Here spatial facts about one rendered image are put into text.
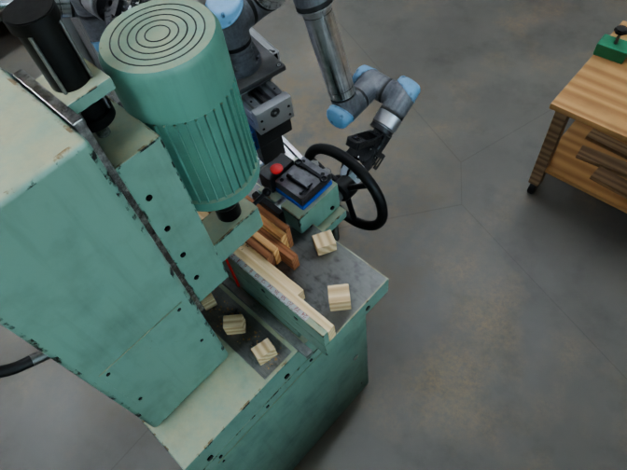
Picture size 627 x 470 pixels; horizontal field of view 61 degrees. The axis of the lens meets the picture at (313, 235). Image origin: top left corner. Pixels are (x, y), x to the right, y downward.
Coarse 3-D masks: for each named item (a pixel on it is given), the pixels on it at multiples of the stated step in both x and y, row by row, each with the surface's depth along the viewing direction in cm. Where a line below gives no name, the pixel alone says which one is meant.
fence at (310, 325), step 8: (232, 264) 120; (240, 272) 120; (248, 280) 119; (256, 280) 114; (264, 288) 113; (272, 296) 112; (280, 304) 113; (288, 312) 113; (296, 320) 112; (312, 320) 108; (304, 328) 112; (312, 328) 107; (320, 328) 107; (320, 336) 106
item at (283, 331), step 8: (224, 280) 131; (232, 288) 129; (240, 288) 129; (240, 296) 128; (248, 296) 128; (248, 304) 127; (256, 304) 126; (256, 312) 126; (264, 312) 125; (264, 320) 124; (272, 320) 124; (272, 328) 124; (280, 328) 123; (288, 336) 121; (296, 344) 120; (304, 344) 120; (304, 352) 119; (312, 352) 119
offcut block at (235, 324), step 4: (224, 316) 123; (228, 316) 122; (232, 316) 122; (236, 316) 122; (240, 316) 122; (224, 320) 122; (228, 320) 122; (232, 320) 122; (236, 320) 122; (240, 320) 122; (244, 320) 125; (224, 324) 122; (228, 324) 121; (232, 324) 121; (236, 324) 121; (240, 324) 121; (244, 324) 124; (224, 328) 121; (228, 328) 121; (232, 328) 122; (236, 328) 122; (240, 328) 122; (244, 328) 124; (228, 332) 123; (232, 332) 123; (236, 332) 124; (240, 332) 124; (244, 332) 124
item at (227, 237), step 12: (240, 204) 111; (252, 204) 111; (216, 216) 110; (240, 216) 109; (252, 216) 111; (216, 228) 108; (228, 228) 108; (240, 228) 110; (252, 228) 113; (216, 240) 107; (228, 240) 109; (240, 240) 112; (228, 252) 111
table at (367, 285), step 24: (336, 216) 131; (312, 240) 125; (312, 264) 121; (336, 264) 120; (360, 264) 120; (312, 288) 118; (360, 288) 117; (384, 288) 119; (336, 312) 114; (360, 312) 115; (312, 336) 112; (336, 336) 112
